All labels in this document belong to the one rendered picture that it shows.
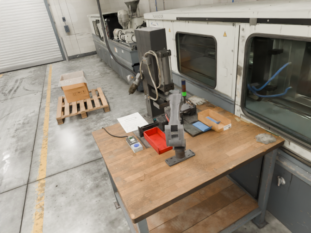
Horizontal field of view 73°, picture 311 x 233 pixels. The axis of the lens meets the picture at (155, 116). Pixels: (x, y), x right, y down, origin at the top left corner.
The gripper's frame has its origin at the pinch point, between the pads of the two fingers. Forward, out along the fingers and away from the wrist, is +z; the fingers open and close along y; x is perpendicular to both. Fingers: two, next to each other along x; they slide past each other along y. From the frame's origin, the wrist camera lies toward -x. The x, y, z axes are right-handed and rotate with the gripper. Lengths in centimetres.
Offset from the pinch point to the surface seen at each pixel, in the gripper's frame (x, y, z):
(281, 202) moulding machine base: -68, -78, 46
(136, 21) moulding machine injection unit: -167, 382, 183
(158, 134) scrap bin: 1.1, 7.8, 27.1
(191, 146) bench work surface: -10.7, -16.5, 13.5
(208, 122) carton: -36.1, -4.0, 16.2
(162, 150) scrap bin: 9.9, -10.6, 14.4
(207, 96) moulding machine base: -76, 35, 46
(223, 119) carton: -48, -8, 14
